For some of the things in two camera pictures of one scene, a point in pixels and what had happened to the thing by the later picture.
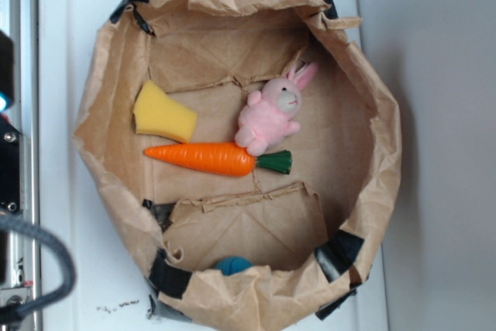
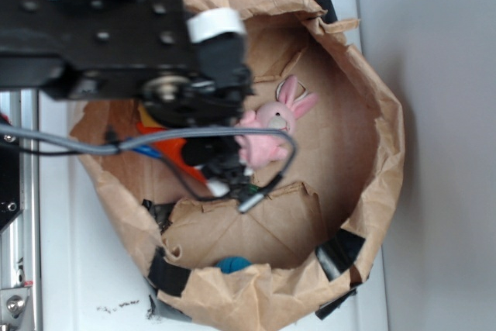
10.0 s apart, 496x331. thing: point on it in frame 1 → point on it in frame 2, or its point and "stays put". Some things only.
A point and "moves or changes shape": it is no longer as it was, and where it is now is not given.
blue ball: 230,265 stays put
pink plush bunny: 267,117 moves or changes shape
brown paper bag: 223,251 stays put
